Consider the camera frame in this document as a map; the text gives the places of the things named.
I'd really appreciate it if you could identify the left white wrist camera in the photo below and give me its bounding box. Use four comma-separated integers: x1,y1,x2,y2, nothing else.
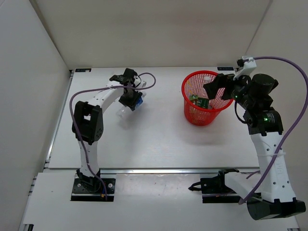
135,80,147,90

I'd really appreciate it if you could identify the blue label clear bottle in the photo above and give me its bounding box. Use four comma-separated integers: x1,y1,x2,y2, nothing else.
116,91,143,119

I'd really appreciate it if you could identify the right black corner label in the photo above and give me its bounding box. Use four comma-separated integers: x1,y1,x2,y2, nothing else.
217,67,234,71

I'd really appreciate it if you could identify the black corner label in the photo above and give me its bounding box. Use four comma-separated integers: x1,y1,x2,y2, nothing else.
217,67,234,71
75,68,91,73

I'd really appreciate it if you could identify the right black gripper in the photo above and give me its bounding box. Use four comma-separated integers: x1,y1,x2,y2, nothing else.
205,70,255,109

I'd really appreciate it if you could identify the left black corner label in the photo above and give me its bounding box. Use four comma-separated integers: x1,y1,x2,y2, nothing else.
75,68,91,73

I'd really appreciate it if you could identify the green plastic bottle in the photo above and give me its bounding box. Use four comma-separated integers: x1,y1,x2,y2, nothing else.
189,95,209,109

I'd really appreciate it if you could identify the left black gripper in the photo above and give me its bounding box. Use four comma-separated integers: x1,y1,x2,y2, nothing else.
118,86,143,110

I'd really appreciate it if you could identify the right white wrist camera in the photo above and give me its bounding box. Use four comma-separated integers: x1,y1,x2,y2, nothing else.
233,56,257,81

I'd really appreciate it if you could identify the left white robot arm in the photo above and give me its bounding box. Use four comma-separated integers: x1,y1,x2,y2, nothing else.
70,68,146,194

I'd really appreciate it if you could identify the red mesh plastic bin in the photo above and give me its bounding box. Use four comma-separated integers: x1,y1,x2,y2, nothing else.
181,70,233,126

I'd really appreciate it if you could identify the aluminium rail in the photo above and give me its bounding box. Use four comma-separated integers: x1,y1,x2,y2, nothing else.
98,167,262,175

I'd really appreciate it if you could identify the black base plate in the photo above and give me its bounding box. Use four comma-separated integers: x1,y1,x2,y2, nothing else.
71,176,116,202
200,177,262,204

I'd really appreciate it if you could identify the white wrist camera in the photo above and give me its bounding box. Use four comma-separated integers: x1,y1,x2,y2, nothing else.
233,56,257,81
135,80,147,90

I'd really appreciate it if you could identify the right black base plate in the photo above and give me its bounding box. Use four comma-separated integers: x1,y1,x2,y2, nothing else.
200,177,262,204

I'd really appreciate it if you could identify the green label clear bottle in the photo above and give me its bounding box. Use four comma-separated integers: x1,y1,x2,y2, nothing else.
203,76,214,92

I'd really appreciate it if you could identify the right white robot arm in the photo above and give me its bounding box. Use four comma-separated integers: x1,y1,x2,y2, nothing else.
199,74,306,220

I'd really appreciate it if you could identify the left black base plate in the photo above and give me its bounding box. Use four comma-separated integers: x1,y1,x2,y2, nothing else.
71,176,116,202

